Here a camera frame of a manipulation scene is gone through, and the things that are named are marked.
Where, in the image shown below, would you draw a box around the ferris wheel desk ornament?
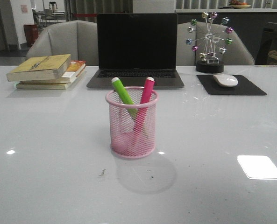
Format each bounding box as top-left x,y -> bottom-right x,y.
185,12 -> 234,74

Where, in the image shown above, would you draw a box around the pink mesh pen holder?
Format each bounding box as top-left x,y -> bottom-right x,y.
106,86 -> 158,159

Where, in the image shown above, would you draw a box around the grey left armchair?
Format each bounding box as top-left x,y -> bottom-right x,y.
26,20 -> 99,66

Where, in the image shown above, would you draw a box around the white computer mouse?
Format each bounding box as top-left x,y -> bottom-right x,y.
213,74 -> 238,87

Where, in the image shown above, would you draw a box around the pale bottom book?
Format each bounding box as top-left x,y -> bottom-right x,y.
16,70 -> 86,90

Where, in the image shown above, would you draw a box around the grey armchair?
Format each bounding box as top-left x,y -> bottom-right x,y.
26,20 -> 99,66
176,21 -> 255,66

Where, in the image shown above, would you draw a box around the yellow top book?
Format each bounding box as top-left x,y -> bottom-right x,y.
7,54 -> 71,82

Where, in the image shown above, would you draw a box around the orange middle book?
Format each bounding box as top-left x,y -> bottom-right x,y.
21,60 -> 86,84

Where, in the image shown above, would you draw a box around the grey right armchair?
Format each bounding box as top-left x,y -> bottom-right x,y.
176,21 -> 255,66

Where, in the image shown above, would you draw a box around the grey laptop computer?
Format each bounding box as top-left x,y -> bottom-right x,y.
86,13 -> 184,89

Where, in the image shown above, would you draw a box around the fruit bowl on counter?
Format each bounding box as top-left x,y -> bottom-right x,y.
229,0 -> 251,9

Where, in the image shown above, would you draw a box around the red trash bin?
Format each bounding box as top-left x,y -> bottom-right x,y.
23,24 -> 38,47

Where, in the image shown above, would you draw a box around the green highlighter pen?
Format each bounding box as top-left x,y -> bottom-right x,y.
111,77 -> 138,121

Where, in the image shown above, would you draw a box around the pink highlighter pen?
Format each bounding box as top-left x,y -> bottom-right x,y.
133,77 -> 155,145

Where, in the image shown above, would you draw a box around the black mouse pad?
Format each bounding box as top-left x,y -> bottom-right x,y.
197,75 -> 267,96

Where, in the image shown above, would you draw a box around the dark chair at right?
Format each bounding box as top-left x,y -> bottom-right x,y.
255,22 -> 277,65

